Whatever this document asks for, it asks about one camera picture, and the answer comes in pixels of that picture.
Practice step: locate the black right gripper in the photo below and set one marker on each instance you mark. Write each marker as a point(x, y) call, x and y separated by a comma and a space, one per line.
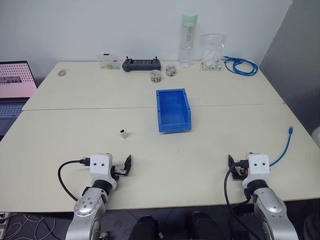
point(238, 170)

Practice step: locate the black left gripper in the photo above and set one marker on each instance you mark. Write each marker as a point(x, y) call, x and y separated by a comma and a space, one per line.
point(120, 172)

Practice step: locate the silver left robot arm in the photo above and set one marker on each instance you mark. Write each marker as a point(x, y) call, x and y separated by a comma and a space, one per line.
point(87, 207)

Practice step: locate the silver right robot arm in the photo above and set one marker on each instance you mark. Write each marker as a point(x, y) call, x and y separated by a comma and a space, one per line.
point(272, 210)

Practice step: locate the small white block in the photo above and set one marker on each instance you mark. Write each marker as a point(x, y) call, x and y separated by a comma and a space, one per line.
point(123, 134)

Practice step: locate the dark rounded shape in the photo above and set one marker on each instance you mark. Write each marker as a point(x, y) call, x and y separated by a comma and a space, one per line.
point(146, 228)
point(205, 226)

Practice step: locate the blue plastic storage bin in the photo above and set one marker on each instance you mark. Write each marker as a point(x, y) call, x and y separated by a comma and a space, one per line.
point(173, 111)

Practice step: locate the small jar of colourful beads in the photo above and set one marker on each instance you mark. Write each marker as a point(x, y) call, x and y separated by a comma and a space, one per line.
point(171, 70)
point(155, 77)

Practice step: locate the black handheld remote controller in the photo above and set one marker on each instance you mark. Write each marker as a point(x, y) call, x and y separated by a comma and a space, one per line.
point(141, 64)

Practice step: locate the clear box with small items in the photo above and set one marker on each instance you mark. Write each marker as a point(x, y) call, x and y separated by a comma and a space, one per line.
point(108, 61)

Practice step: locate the clear plastic bag with parts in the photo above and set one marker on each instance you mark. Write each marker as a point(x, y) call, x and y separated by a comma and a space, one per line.
point(212, 55)

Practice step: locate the clear bottle green cap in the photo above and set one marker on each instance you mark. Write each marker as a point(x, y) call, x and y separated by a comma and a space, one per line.
point(188, 45)

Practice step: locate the open laptop pink screen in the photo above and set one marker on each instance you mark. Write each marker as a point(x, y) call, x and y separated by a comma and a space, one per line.
point(13, 82)

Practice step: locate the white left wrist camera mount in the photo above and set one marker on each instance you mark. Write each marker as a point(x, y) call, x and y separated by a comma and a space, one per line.
point(101, 170)

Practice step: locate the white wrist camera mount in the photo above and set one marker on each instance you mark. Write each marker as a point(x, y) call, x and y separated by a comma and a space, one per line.
point(258, 171)
point(101, 170)

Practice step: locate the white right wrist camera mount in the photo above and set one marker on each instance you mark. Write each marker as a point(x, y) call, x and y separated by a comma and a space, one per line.
point(258, 171)

